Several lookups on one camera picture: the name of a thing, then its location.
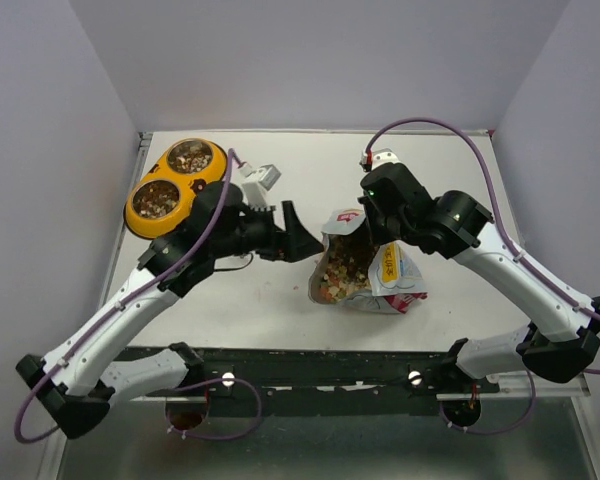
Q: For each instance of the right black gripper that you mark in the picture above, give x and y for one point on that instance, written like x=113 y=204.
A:
x=377 y=236

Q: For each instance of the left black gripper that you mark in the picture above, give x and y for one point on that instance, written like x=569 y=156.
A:
x=295 y=241

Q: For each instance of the pet food bag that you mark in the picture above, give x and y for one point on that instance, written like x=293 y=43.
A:
x=370 y=270

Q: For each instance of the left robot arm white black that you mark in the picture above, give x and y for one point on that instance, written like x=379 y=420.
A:
x=79 y=381

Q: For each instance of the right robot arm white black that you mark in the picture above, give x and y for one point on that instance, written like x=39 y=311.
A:
x=561 y=340

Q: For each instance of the pet food kibble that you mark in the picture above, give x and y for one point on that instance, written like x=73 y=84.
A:
x=196 y=206

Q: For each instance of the yellow double pet bowl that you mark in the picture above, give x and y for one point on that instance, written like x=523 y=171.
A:
x=164 y=196

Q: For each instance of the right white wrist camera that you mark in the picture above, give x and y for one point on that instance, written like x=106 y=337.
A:
x=374 y=159

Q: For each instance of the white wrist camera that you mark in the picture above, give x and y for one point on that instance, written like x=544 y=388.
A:
x=374 y=159
x=257 y=182

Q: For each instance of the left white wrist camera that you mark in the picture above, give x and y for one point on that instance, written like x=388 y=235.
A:
x=257 y=182

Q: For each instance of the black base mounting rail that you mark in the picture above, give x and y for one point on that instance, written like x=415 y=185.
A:
x=310 y=383

